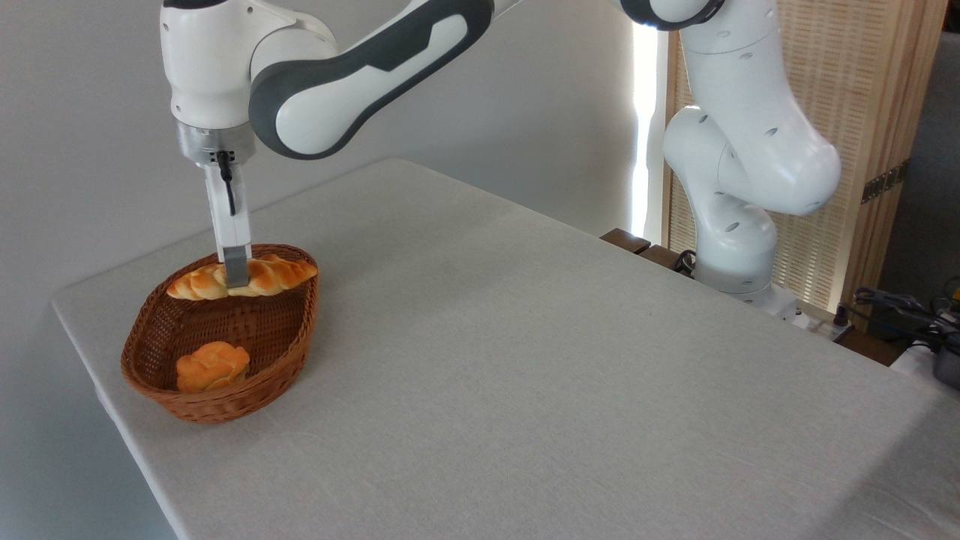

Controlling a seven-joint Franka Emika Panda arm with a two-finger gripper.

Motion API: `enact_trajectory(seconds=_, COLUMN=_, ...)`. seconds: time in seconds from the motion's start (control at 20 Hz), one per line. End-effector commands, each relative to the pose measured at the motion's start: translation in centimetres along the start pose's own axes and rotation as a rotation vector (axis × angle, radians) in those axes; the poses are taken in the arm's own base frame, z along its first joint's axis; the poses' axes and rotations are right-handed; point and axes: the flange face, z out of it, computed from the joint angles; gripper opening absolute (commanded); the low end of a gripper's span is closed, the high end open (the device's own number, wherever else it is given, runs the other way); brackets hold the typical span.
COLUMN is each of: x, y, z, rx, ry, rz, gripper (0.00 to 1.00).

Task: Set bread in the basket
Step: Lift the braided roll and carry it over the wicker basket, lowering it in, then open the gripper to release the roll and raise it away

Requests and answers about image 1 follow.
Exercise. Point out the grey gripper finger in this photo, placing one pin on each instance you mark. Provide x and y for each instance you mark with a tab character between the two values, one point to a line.
237	271

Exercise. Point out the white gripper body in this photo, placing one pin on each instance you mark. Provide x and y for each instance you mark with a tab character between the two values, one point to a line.
221	217

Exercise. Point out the long braided bread loaf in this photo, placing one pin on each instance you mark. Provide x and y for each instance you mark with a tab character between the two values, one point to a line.
274	276

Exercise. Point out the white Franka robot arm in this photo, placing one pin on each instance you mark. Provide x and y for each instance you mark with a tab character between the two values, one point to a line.
360	82

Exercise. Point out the brown wicker basket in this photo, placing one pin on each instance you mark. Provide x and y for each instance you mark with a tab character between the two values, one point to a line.
247	330

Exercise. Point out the small round bread roll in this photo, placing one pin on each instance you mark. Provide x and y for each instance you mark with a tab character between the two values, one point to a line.
211	367

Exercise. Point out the dark brown wooden board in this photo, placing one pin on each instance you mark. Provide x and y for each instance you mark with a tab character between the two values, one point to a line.
626	240

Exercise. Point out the grey tablecloth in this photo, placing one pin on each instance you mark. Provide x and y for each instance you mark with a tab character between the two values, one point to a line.
600	420

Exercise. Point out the white power strip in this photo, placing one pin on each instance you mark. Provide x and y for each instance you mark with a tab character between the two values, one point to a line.
829	328

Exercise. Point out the dark metal screen hinge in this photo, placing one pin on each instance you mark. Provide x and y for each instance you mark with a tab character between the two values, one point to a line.
885	182

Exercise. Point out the grey device box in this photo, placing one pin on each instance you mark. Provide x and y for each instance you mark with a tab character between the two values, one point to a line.
949	369

